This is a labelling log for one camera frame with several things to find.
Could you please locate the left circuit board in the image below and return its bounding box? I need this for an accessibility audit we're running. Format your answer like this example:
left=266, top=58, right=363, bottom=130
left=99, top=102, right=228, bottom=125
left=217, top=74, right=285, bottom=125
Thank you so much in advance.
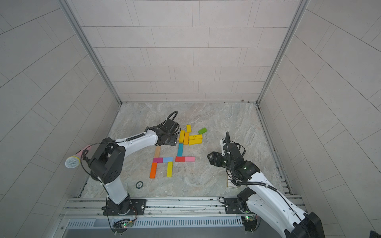
left=111, top=219, right=135, bottom=234

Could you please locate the right circuit board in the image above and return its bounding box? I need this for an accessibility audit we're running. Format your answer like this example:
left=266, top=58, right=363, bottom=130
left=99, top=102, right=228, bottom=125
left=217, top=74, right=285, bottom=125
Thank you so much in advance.
left=242, top=215, right=260, bottom=233

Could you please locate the light blue block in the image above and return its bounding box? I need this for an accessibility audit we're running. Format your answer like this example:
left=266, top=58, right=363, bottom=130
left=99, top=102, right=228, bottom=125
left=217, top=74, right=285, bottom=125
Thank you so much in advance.
left=163, top=157, right=173, bottom=163

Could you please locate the playing card box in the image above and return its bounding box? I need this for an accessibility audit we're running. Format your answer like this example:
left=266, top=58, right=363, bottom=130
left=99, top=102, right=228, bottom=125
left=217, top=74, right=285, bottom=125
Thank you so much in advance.
left=227, top=178, right=237, bottom=188

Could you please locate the pink block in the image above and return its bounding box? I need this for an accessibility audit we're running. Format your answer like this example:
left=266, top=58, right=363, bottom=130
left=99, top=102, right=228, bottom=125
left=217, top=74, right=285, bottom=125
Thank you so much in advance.
left=185, top=156, right=195, bottom=162

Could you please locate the natural wood block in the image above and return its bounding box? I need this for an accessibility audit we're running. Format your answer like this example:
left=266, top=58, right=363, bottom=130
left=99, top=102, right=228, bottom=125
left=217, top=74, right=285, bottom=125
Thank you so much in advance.
left=154, top=146, right=161, bottom=158

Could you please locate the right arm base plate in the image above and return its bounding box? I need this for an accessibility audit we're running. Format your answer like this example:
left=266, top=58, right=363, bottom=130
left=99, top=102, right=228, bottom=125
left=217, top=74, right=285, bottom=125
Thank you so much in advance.
left=220, top=197, right=248, bottom=214

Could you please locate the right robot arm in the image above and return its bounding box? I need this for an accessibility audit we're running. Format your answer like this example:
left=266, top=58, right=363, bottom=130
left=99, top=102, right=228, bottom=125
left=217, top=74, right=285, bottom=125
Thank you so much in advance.
left=207, top=133, right=325, bottom=238

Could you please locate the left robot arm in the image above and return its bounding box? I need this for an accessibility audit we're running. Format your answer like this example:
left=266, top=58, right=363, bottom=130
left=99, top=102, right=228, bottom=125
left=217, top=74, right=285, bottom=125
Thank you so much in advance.
left=80, top=111, right=181, bottom=207

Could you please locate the green block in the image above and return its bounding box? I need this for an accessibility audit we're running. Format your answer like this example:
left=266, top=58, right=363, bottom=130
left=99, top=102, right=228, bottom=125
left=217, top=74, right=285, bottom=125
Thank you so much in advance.
left=198, top=128, right=207, bottom=134

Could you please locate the red block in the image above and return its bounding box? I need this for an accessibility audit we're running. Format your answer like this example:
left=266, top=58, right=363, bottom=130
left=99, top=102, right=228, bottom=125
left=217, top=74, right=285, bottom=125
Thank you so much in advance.
left=175, top=156, right=186, bottom=162

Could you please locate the teal block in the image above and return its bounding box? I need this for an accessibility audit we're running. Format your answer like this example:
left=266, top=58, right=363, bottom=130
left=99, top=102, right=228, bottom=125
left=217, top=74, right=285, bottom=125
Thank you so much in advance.
left=177, top=143, right=184, bottom=157

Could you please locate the amber orange block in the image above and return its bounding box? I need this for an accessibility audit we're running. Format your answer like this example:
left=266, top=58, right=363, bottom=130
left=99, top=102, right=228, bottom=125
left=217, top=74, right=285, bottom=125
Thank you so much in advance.
left=183, top=132, right=190, bottom=145

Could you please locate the magenta block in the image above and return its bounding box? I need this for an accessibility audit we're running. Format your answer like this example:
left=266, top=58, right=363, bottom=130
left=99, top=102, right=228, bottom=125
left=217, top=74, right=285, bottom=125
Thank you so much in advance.
left=153, top=158, right=163, bottom=163

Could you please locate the circuit board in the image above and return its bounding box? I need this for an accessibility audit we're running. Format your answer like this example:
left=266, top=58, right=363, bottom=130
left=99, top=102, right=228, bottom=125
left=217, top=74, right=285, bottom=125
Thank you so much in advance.
left=242, top=215, right=260, bottom=233
left=111, top=219, right=135, bottom=234

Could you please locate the aluminium mounting rail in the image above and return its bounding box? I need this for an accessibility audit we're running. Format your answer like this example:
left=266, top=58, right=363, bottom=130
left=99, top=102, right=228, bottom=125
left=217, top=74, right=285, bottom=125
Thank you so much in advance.
left=58, top=194, right=309, bottom=220

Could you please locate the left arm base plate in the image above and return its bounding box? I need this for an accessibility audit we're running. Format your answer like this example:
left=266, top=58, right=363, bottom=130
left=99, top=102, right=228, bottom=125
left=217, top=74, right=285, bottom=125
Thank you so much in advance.
left=102, top=198, right=147, bottom=216

